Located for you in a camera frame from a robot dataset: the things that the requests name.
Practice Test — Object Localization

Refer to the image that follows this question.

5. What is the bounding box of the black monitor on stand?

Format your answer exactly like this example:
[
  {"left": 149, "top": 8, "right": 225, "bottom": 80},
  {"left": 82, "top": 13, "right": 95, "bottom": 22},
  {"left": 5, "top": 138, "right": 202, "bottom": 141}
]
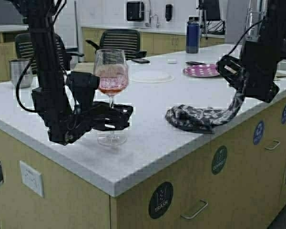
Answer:
[{"left": 197, "top": 0, "right": 225, "bottom": 40}]

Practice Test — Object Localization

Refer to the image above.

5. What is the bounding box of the black white patterned cloth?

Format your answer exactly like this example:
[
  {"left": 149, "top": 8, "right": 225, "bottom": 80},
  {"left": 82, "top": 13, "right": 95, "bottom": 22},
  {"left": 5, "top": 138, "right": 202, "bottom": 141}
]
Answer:
[{"left": 165, "top": 71, "right": 250, "bottom": 134}]

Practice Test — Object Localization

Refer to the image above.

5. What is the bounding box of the black wall soap dispenser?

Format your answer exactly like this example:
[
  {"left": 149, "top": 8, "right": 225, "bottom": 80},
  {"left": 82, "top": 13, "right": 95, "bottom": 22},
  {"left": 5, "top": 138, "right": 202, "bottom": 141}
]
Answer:
[{"left": 165, "top": 4, "right": 173, "bottom": 22}]

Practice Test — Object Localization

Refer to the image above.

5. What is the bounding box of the chrome spring kitchen faucet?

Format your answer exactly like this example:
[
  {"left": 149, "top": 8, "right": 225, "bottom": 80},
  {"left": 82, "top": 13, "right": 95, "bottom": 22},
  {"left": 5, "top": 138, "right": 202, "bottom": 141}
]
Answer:
[{"left": 145, "top": 0, "right": 160, "bottom": 28}]

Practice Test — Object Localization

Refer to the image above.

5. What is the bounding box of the stainless steel tumbler cup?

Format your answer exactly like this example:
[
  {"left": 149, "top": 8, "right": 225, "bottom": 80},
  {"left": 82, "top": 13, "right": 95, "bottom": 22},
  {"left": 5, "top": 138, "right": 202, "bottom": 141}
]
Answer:
[{"left": 9, "top": 59, "right": 33, "bottom": 88}]

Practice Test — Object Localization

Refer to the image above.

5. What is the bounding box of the pink polka dot plate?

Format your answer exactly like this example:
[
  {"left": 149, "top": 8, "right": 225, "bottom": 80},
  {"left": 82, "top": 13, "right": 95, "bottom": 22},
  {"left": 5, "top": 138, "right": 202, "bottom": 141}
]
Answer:
[{"left": 183, "top": 64, "right": 220, "bottom": 78}]

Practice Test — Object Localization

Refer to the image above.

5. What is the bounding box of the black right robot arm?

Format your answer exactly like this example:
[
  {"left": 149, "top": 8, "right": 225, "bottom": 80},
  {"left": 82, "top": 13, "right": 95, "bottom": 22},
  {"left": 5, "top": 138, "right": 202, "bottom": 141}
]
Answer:
[{"left": 216, "top": 0, "right": 286, "bottom": 104}]

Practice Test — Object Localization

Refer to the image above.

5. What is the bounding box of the small white earbud case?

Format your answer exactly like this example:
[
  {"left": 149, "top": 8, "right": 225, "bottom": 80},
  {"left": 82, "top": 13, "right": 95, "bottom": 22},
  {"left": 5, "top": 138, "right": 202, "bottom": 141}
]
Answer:
[{"left": 167, "top": 59, "right": 177, "bottom": 64}]

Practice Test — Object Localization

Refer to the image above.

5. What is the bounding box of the blue water bottle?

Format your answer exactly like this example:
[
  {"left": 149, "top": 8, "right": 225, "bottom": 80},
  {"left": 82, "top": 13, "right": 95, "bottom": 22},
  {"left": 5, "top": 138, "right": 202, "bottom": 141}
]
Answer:
[{"left": 186, "top": 17, "right": 200, "bottom": 53}]

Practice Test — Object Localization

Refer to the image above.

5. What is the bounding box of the black mesh office chair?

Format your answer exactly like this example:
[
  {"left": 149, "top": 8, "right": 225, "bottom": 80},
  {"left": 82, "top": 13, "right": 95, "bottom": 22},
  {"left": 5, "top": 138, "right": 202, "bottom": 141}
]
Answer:
[{"left": 85, "top": 29, "right": 147, "bottom": 60}]

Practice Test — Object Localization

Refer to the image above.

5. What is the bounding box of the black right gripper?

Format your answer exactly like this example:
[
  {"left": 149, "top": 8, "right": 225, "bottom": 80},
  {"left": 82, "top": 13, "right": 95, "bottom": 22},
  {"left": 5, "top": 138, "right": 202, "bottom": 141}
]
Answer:
[{"left": 216, "top": 41, "right": 280, "bottom": 103}]

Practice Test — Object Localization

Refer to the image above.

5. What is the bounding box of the metal trash drawer handle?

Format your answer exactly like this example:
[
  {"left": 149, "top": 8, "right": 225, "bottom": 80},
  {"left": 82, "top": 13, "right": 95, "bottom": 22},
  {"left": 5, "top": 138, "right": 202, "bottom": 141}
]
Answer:
[{"left": 181, "top": 199, "right": 208, "bottom": 220}]

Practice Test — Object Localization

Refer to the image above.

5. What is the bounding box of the white paper plate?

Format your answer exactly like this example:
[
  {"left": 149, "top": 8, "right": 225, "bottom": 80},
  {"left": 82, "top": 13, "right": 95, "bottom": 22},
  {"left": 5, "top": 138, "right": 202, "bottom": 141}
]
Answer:
[{"left": 130, "top": 70, "right": 174, "bottom": 83}]

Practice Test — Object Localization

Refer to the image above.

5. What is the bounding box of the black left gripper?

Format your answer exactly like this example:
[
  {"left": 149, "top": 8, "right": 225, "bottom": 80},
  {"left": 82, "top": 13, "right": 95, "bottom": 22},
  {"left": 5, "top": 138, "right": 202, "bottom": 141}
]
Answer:
[{"left": 32, "top": 71, "right": 133, "bottom": 145}]

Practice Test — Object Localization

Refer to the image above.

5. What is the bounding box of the black smartphone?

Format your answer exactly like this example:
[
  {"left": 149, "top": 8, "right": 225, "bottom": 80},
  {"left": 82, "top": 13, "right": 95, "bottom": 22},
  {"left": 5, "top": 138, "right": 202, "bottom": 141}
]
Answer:
[
  {"left": 131, "top": 58, "right": 150, "bottom": 64},
  {"left": 185, "top": 61, "right": 205, "bottom": 66}
]

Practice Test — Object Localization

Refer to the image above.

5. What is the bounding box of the metal compost drawer handle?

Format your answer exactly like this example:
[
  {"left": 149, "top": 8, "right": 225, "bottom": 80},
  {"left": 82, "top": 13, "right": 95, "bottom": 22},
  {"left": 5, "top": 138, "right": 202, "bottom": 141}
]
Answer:
[{"left": 265, "top": 140, "right": 281, "bottom": 151}]

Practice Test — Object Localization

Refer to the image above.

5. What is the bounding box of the round green compost sticker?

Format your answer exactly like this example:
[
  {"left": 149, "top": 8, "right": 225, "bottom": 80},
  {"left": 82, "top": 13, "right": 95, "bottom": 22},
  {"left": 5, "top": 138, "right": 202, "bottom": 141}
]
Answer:
[{"left": 211, "top": 146, "right": 228, "bottom": 175}]

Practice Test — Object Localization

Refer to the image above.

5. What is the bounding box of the round blue recycling sticker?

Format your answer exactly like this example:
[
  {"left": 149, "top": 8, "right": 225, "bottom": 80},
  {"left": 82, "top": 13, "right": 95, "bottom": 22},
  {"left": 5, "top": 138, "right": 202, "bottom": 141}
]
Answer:
[{"left": 253, "top": 120, "right": 265, "bottom": 145}]

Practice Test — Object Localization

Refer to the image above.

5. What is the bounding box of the stained clear wine glass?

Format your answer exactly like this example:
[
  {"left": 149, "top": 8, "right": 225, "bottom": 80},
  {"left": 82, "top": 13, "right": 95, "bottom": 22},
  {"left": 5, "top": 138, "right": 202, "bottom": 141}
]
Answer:
[{"left": 93, "top": 49, "right": 129, "bottom": 147}]

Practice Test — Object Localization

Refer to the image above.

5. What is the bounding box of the black paper towel dispenser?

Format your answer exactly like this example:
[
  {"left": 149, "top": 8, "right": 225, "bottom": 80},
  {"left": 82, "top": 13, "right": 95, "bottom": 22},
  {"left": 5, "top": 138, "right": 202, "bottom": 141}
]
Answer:
[{"left": 126, "top": 1, "right": 145, "bottom": 21}]

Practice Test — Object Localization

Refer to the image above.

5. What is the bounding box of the white island outlet plate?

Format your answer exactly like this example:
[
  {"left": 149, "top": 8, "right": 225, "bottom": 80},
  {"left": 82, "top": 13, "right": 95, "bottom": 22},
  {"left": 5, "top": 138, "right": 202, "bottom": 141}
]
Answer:
[{"left": 19, "top": 161, "right": 44, "bottom": 198}]

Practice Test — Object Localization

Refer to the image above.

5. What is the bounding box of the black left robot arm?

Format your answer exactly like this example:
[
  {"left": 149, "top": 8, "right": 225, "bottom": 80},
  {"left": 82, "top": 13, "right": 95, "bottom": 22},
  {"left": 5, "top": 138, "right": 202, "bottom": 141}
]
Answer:
[{"left": 12, "top": 0, "right": 133, "bottom": 145}]

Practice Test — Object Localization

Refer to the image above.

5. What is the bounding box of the round black trash sticker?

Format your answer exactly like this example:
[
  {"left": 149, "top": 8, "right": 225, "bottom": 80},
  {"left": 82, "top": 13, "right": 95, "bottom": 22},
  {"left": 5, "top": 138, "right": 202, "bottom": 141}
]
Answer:
[{"left": 148, "top": 181, "right": 174, "bottom": 219}]

